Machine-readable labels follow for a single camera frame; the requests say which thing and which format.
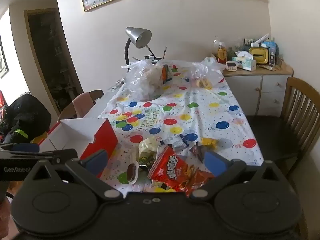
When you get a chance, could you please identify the chocolate bar in clear wrapper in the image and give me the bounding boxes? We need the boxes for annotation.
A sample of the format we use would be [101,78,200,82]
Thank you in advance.
[126,161,140,184]

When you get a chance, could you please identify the orange drink bottle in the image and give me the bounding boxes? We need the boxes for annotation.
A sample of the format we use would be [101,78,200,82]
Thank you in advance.
[216,41,228,64]

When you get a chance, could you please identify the yellow candy packet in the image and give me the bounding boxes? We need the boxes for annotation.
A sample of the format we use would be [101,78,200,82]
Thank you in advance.
[201,137,220,150]

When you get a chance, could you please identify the dark brown packet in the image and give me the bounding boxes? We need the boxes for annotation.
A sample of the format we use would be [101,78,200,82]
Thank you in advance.
[189,141,208,162]

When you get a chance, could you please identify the balloon print tablecloth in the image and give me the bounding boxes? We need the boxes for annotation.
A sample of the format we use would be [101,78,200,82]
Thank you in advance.
[97,60,264,193]

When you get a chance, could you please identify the silver desk lamp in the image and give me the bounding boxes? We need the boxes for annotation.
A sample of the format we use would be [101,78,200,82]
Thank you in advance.
[124,27,157,72]

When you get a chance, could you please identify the large clear plastic bag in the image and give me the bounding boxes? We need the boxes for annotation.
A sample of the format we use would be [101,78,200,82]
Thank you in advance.
[121,59,175,102]

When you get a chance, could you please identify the round cookies pack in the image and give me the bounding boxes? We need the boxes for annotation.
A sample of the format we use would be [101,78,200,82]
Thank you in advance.
[196,78,213,89]

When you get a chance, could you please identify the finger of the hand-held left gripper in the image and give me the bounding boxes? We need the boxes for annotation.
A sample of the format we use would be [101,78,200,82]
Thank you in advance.
[0,142,40,153]
[0,149,78,165]

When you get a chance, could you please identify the white blue packet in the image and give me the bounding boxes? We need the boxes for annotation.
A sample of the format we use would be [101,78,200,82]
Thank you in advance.
[172,135,191,152]

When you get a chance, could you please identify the pale yellow packet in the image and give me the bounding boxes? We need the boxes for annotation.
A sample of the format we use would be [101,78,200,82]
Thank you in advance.
[138,136,163,159]

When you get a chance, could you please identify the pink cloth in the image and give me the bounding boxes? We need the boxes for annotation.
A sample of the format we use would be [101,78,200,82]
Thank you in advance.
[72,92,93,118]

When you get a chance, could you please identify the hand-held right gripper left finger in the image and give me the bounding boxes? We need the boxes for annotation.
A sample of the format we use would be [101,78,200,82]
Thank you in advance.
[24,149,124,202]

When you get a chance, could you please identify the tissue box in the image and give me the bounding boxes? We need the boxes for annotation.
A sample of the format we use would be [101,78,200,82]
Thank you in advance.
[234,51,257,72]

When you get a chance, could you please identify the red chip bag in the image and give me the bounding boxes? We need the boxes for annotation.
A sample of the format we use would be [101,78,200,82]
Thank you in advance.
[147,145,217,197]

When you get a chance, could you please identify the wooden display cabinet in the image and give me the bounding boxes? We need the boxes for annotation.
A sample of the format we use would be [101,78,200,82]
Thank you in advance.
[24,8,84,115]

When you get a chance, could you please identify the white cabinet with wooden top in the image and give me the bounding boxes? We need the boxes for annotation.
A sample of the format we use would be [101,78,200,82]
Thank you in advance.
[212,54,294,117]

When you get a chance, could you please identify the yellow green packet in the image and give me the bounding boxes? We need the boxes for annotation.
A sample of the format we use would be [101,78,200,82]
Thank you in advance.
[150,180,175,193]

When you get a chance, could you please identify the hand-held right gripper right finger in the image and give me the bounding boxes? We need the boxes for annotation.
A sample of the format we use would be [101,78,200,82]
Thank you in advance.
[187,151,288,202]

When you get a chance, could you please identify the wooden slat-back chair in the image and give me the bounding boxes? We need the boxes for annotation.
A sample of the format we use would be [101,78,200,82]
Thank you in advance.
[246,77,320,240]

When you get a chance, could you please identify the small clear plastic bag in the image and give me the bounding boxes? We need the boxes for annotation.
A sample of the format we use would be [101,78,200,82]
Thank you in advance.
[172,57,227,90]

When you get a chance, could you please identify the white tube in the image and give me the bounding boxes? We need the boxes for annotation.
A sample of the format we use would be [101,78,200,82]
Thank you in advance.
[254,33,270,45]

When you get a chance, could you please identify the red white cardboard box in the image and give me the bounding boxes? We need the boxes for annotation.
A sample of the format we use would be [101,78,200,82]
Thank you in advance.
[37,117,118,179]

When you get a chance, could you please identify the black bag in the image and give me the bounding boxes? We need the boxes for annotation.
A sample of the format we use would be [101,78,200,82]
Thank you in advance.
[4,94,52,145]

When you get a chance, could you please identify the blue white pouch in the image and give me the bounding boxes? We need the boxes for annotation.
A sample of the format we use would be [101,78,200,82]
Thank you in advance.
[260,39,278,55]

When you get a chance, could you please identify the orange packet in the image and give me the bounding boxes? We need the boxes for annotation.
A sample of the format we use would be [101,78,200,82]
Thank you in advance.
[161,64,173,84]

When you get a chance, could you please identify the black framed picture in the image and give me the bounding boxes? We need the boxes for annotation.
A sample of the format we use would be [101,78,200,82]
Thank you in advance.
[0,35,9,79]

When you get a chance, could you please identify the dark green packet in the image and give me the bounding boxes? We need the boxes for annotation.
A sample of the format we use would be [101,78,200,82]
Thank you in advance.
[137,156,157,168]

